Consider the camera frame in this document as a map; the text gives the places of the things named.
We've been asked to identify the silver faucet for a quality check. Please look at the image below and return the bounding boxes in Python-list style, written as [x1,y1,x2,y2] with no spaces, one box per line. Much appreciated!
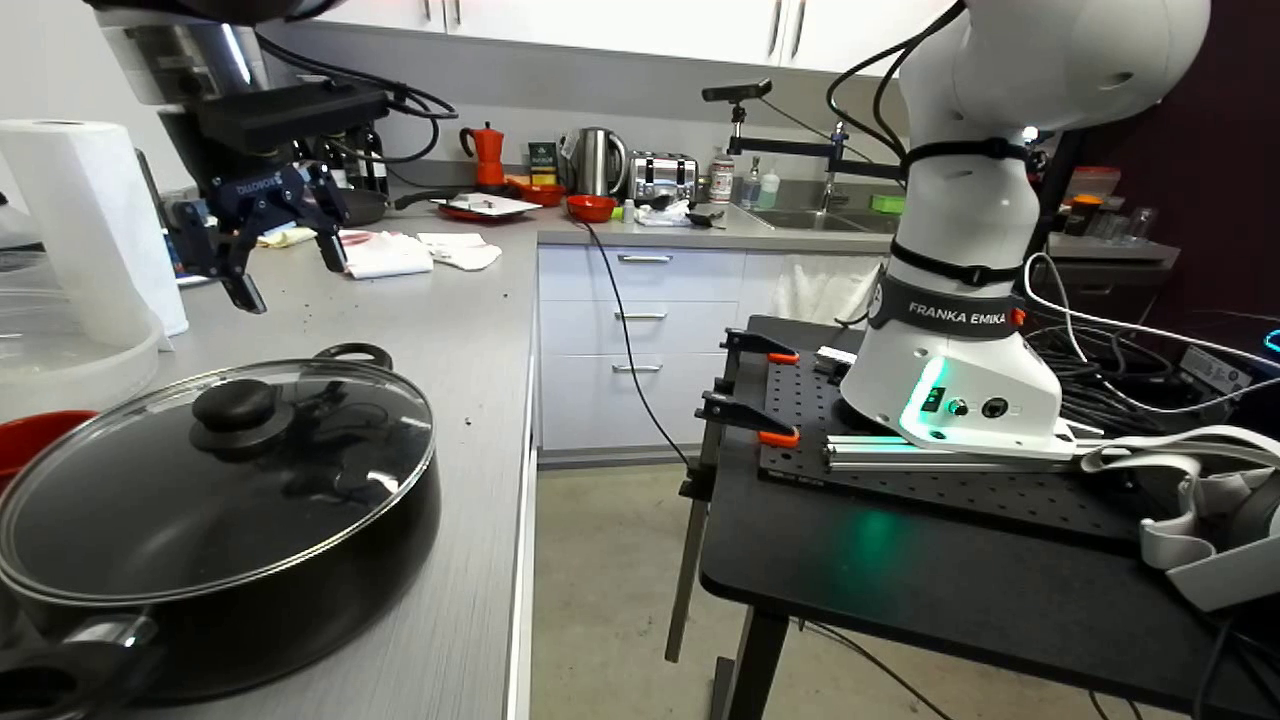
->
[815,112,856,203]

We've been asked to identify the white cable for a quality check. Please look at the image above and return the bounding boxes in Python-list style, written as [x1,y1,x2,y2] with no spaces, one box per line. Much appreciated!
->
[1064,421,1280,489]

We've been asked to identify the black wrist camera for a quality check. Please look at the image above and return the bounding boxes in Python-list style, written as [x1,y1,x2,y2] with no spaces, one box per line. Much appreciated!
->
[198,82,395,159]

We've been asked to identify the black pot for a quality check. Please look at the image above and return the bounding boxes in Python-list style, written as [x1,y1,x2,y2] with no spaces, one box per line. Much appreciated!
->
[0,340,450,720]

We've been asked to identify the white drawer cabinet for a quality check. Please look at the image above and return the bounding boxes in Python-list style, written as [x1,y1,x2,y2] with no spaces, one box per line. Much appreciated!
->
[531,242,888,467]

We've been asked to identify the steel sink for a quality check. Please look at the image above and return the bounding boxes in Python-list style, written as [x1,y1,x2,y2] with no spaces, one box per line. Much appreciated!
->
[752,177,914,236]

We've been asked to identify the glass lid with black knob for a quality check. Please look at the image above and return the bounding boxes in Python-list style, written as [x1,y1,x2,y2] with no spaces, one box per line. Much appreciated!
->
[0,357,442,612]

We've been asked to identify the white rag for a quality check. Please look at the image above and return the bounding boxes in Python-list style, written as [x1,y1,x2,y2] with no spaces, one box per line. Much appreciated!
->
[629,195,696,232]

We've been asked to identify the small red bowl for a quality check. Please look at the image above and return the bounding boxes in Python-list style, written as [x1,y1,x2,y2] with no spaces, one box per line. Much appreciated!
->
[561,192,620,228]

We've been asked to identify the red moka pot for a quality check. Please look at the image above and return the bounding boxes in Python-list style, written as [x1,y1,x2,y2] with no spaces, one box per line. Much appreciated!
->
[457,122,513,192]

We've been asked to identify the crumpled white cloth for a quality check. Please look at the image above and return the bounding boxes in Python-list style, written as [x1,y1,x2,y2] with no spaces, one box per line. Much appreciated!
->
[415,228,507,277]

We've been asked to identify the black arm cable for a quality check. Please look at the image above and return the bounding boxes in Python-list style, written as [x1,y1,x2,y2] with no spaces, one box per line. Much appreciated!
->
[820,0,982,151]

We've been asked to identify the folded white cloth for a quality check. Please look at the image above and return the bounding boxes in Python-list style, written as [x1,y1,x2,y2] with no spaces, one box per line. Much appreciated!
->
[335,228,436,284]

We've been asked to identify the black bar clamp orange pad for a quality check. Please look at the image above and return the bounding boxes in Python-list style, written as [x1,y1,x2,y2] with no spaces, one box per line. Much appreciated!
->
[662,386,809,668]

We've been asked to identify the translucent plastic bowl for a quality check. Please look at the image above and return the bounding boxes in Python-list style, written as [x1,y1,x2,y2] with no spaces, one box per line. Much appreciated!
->
[0,273,172,414]

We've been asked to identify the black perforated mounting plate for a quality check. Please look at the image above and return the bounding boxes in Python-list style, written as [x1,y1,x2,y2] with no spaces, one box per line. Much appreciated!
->
[758,350,1165,542]

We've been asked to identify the black frying pan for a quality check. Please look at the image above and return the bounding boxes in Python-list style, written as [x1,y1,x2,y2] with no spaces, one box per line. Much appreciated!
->
[332,182,391,232]

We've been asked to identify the large red bowl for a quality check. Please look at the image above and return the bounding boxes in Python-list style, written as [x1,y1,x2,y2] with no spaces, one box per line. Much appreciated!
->
[0,409,100,493]

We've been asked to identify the black cable bundle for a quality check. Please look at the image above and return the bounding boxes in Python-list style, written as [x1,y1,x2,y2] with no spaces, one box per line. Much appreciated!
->
[1051,314,1280,446]

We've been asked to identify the white wall cabinets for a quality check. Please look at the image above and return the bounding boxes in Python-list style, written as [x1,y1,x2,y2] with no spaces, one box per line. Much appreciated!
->
[311,0,978,82]

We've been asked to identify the grey plastic holder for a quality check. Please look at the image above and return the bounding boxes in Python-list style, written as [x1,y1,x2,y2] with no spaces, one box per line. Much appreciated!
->
[1138,466,1280,618]

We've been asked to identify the thin black hanging cable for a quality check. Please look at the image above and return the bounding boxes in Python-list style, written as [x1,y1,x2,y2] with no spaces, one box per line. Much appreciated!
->
[576,211,700,472]

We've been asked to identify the silver toaster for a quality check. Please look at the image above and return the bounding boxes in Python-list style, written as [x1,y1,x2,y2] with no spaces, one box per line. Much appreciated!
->
[624,148,704,210]

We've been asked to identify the green tin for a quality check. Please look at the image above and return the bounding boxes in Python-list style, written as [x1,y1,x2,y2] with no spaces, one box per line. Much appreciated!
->
[523,141,561,192]

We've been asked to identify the black table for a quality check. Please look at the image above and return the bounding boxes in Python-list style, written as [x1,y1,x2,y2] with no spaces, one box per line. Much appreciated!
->
[691,314,1280,720]

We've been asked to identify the steel kettle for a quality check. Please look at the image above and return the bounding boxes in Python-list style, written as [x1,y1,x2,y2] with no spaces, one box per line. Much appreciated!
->
[568,124,635,203]

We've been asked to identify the soap bottle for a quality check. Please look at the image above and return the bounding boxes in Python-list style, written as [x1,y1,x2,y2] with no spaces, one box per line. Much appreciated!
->
[704,144,752,210]

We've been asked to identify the yellow cloth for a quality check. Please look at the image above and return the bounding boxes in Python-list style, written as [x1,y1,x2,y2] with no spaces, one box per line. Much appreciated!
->
[257,218,323,253]

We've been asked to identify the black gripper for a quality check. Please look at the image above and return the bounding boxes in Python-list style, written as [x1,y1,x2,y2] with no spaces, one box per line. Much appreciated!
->
[172,148,352,319]

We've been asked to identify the white plate red rim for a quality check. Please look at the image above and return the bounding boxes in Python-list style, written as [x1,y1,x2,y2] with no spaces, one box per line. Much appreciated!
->
[436,190,543,228]

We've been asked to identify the grey cable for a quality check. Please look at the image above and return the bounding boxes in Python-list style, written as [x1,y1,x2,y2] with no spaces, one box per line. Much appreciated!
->
[1019,247,1280,406]

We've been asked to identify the white paper towel roll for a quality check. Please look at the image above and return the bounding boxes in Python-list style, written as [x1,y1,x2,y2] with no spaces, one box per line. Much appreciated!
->
[0,116,191,353]

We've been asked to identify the aluminium rail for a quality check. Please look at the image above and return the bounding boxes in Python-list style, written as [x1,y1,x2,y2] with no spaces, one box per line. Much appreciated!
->
[820,431,1084,472]

